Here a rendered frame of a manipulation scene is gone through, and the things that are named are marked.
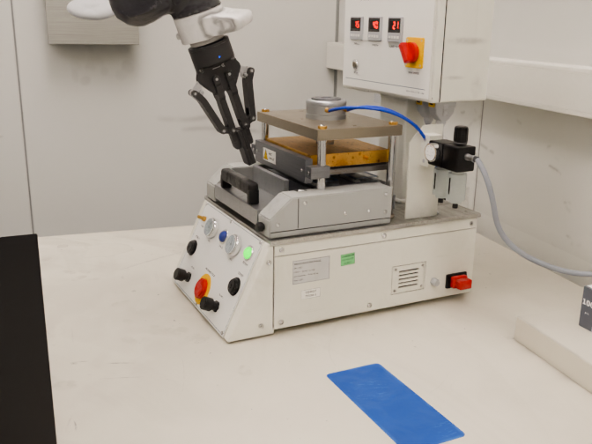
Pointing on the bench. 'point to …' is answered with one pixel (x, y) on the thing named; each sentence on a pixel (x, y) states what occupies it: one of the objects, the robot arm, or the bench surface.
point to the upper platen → (338, 153)
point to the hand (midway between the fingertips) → (244, 145)
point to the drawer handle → (240, 184)
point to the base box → (352, 275)
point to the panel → (218, 266)
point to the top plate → (334, 121)
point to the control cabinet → (418, 74)
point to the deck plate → (358, 227)
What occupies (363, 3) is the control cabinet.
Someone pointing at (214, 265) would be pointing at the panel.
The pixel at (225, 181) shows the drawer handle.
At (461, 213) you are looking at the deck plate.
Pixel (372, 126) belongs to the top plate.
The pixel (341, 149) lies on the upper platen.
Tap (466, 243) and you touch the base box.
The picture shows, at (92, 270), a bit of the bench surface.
